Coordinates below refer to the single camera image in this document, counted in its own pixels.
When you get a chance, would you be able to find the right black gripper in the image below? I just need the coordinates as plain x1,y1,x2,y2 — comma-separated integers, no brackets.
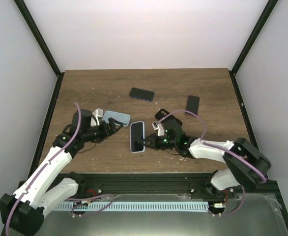
141,133,177,151

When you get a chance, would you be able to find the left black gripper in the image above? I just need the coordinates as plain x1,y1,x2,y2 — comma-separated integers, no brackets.
83,118,124,144

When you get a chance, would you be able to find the light blue phone case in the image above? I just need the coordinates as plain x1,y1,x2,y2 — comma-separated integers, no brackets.
103,110,131,127
129,120,145,154

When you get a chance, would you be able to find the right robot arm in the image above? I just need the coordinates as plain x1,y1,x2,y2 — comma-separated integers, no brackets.
130,118,271,198

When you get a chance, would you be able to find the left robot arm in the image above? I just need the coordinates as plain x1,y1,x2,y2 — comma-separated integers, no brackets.
0,108,124,236

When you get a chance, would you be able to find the black phone case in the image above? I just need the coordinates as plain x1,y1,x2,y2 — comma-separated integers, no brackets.
155,109,182,126

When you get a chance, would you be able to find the black phone blue edge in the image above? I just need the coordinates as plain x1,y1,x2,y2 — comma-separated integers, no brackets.
129,88,155,102

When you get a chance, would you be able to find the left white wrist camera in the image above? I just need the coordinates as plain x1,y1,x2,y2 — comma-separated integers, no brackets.
90,108,103,127

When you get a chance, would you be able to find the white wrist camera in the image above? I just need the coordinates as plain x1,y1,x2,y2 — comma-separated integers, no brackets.
152,121,165,136
90,108,103,127

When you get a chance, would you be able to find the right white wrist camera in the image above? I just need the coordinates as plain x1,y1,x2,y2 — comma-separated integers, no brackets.
152,121,165,136

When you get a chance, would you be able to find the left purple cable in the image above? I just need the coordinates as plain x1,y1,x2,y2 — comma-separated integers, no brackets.
5,102,82,234

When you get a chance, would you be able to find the purple cable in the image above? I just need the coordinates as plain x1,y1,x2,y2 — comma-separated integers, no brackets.
156,110,267,184
5,102,82,234

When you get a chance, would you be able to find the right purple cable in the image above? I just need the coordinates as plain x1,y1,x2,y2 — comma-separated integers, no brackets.
156,110,267,184

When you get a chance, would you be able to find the black aluminium front rail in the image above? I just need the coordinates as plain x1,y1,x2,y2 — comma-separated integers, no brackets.
18,173,277,197

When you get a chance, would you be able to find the light blue slotted cable duct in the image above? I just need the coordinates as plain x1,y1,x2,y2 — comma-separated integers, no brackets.
55,202,209,212

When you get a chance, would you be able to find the left black frame post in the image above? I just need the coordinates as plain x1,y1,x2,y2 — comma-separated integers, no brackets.
13,0,62,76

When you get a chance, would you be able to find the black frame post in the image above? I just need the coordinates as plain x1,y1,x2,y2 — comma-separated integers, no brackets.
13,0,62,76
231,0,280,73

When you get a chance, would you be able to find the right black frame post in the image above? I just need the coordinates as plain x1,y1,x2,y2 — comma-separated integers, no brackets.
231,0,280,73

